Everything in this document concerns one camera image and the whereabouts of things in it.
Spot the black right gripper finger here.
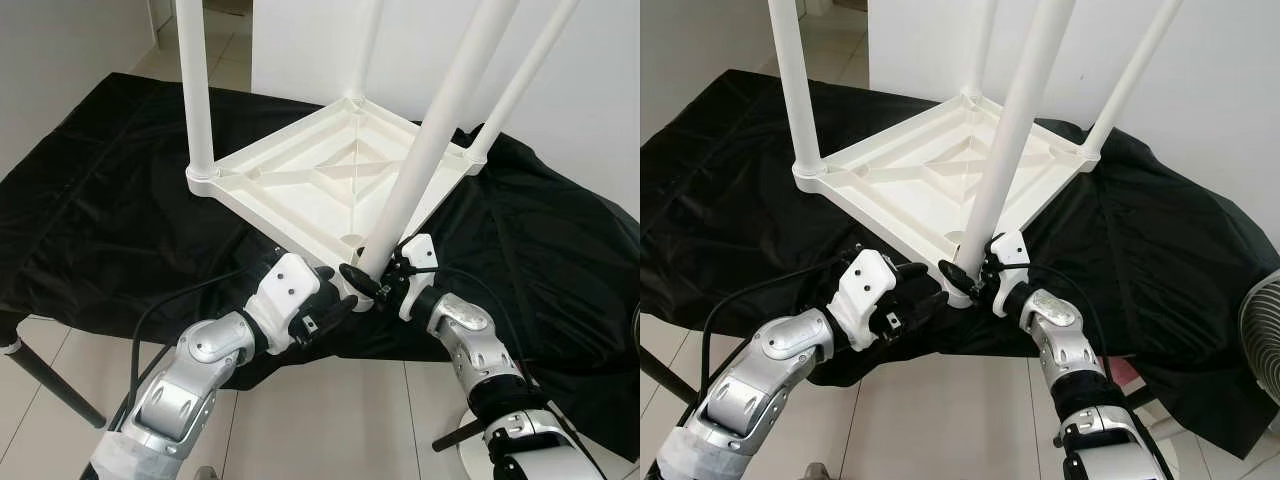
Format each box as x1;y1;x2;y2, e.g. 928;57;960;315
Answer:
340;263;386;301
938;260;981;296

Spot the white plastic table top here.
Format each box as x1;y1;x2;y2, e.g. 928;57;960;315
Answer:
793;93;1101;306
186;97;488;301

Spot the white plastic table leg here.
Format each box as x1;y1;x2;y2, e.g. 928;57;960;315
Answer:
355;0;521;279
962;0;998;106
1080;0;1186;166
345;0;386;109
768;0;827;181
955;0;1079;276
175;0;217;183
462;0;583;169

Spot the black cloth cover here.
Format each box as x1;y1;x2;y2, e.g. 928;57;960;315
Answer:
640;70;1280;459
0;72;641;461

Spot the white fan head grille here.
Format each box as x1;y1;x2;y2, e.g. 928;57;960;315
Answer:
1238;270;1280;379

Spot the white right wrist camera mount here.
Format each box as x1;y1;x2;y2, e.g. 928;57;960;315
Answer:
992;230;1033;317
400;233;441;321

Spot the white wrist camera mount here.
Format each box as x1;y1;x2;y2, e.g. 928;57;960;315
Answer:
400;233;441;321
245;253;323;353
835;250;906;351
992;230;1033;317

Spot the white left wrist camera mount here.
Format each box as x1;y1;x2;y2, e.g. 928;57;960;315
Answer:
835;250;906;351
245;253;323;353

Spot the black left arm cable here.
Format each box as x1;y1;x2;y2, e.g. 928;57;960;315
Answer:
700;258;851;396
128;262;263;401

